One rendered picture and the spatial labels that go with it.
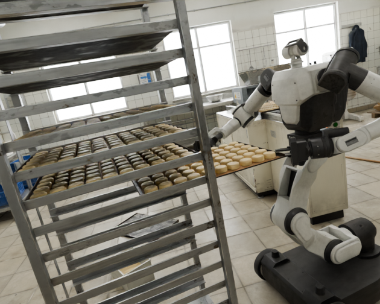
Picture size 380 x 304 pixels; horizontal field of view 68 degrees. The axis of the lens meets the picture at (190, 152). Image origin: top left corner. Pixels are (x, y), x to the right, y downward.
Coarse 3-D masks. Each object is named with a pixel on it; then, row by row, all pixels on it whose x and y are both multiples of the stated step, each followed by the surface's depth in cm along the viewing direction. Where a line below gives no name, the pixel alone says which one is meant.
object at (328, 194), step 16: (272, 128) 264; (272, 144) 272; (288, 144) 238; (336, 160) 220; (320, 176) 221; (336, 176) 223; (320, 192) 224; (336, 192) 226; (320, 208) 227; (336, 208) 229
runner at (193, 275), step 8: (216, 264) 111; (192, 272) 108; (200, 272) 109; (208, 272) 110; (176, 280) 106; (184, 280) 107; (160, 288) 104; (168, 288) 105; (136, 296) 101; (144, 296) 102; (152, 296) 103
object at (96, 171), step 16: (112, 160) 127; (128, 160) 121; (144, 160) 107; (160, 160) 102; (48, 176) 112; (64, 176) 107; (80, 176) 103; (96, 176) 99; (112, 176) 95; (48, 192) 95
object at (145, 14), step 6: (144, 12) 126; (144, 18) 127; (156, 72) 133; (156, 78) 133; (162, 90) 135; (162, 96) 135; (162, 102) 136; (180, 198) 149; (186, 198) 148; (186, 216) 150; (186, 228) 154; (192, 246) 154; (198, 258) 157
